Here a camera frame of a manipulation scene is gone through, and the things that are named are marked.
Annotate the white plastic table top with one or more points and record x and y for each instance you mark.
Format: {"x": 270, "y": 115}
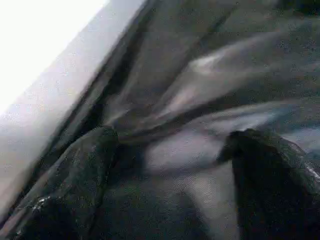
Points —
{"x": 30, "y": 40}

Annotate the black work surface mat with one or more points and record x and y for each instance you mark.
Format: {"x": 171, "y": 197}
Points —
{"x": 225, "y": 75}

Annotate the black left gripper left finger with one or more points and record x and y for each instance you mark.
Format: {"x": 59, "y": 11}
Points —
{"x": 65, "y": 190}

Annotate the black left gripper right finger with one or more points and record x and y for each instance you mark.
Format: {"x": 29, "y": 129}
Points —
{"x": 280, "y": 190}

